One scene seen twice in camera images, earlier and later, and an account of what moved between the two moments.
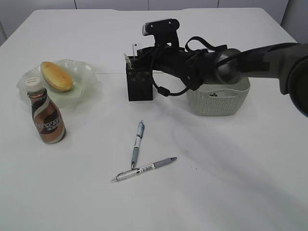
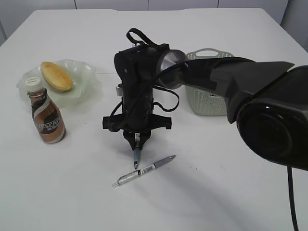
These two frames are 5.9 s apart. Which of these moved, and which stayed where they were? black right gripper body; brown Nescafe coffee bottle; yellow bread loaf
Moved: black right gripper body
Stayed: yellow bread loaf; brown Nescafe coffee bottle
